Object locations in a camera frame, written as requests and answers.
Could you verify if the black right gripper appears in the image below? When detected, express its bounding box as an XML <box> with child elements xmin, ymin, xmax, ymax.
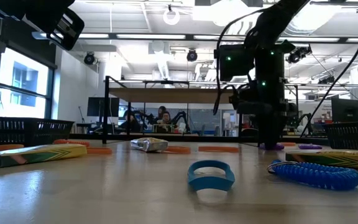
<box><xmin>229</xmin><ymin>83</ymin><xmax>299</xmax><ymax>150</ymax></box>

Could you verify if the purple spiral coil keychain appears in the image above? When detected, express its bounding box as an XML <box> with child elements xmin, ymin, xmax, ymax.
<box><xmin>259</xmin><ymin>142</ymin><xmax>285</xmax><ymax>151</ymax></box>
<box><xmin>298</xmin><ymin>143</ymin><xmax>323</xmax><ymax>151</ymax></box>

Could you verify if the yellow green crayon box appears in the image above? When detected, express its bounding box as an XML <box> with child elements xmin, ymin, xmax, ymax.
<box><xmin>0</xmin><ymin>143</ymin><xmax>88</xmax><ymax>168</ymax></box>
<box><xmin>285</xmin><ymin>149</ymin><xmax>358</xmax><ymax>170</ymax></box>

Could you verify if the silver yellow snack bar wrapper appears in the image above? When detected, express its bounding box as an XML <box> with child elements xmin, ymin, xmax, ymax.
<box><xmin>130</xmin><ymin>137</ymin><xmax>169</xmax><ymax>152</ymax></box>

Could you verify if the black monitor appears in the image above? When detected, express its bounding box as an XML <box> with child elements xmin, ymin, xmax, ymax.
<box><xmin>331</xmin><ymin>98</ymin><xmax>358</xmax><ymax>123</ymax></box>
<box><xmin>86</xmin><ymin>96</ymin><xmax>121</xmax><ymax>118</ymax></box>

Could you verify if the black plastic mesh basket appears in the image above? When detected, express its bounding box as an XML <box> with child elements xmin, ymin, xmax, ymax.
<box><xmin>323</xmin><ymin>121</ymin><xmax>358</xmax><ymax>151</ymax></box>
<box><xmin>0</xmin><ymin>115</ymin><xmax>75</xmax><ymax>147</ymax></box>

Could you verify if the black ceiling device cluster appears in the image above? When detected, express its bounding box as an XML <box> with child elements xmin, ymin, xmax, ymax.
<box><xmin>286</xmin><ymin>45</ymin><xmax>313</xmax><ymax>65</ymax></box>

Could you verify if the blue silicone wristband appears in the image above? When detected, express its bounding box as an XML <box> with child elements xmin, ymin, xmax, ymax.
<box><xmin>187</xmin><ymin>159</ymin><xmax>236</xmax><ymax>192</ymax></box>

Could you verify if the long ceiling light strip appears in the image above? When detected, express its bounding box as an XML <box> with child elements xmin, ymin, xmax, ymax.
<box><xmin>31</xmin><ymin>30</ymin><xmax>358</xmax><ymax>44</ymax></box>

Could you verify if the person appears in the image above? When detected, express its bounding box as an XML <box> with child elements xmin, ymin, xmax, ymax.
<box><xmin>157</xmin><ymin>111</ymin><xmax>175</xmax><ymax>133</ymax></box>
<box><xmin>119</xmin><ymin>110</ymin><xmax>141</xmax><ymax>131</ymax></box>

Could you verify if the large window with dark frame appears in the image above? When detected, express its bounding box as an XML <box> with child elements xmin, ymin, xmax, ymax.
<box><xmin>0</xmin><ymin>46</ymin><xmax>55</xmax><ymax>119</ymax></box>

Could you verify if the blue spiral coil keychain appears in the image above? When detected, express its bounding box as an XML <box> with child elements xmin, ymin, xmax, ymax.
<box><xmin>266</xmin><ymin>159</ymin><xmax>358</xmax><ymax>191</ymax></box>

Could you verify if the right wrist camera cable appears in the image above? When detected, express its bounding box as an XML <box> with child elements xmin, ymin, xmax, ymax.
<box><xmin>213</xmin><ymin>8</ymin><xmax>263</xmax><ymax>116</ymax></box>

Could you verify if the long black hanging cable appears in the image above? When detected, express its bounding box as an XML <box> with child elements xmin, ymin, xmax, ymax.
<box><xmin>300</xmin><ymin>0</ymin><xmax>358</xmax><ymax>138</ymax></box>

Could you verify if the black metal table frame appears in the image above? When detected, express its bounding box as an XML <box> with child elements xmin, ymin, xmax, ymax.
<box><xmin>69</xmin><ymin>133</ymin><xmax>331</xmax><ymax>147</ymax></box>

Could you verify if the white hanging ring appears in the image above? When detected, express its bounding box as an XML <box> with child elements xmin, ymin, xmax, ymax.
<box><xmin>162</xmin><ymin>4</ymin><xmax>181</xmax><ymax>26</ymax></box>

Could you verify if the wooden shelf with black frame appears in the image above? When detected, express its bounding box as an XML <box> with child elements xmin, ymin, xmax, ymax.
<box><xmin>103</xmin><ymin>75</ymin><xmax>241</xmax><ymax>146</ymax></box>

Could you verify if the orange spiral coil keychain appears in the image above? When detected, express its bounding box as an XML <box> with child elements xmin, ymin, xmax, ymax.
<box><xmin>53</xmin><ymin>139</ymin><xmax>91</xmax><ymax>147</ymax></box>

